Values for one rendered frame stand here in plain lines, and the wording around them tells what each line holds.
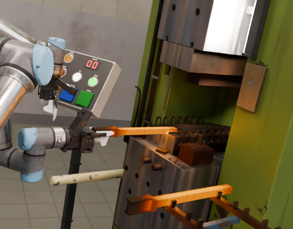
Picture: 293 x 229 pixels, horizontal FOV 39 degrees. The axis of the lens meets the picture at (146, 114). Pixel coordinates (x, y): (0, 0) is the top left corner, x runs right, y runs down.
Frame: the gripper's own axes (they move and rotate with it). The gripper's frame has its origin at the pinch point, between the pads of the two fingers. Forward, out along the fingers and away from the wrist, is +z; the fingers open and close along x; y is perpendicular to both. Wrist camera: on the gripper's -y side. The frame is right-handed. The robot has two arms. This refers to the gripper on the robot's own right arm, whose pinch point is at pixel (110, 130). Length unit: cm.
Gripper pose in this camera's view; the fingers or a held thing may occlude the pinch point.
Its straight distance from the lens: 162.4
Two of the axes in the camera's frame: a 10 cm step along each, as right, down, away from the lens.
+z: 7.9, 0.0, 6.1
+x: 5.8, 3.0, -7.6
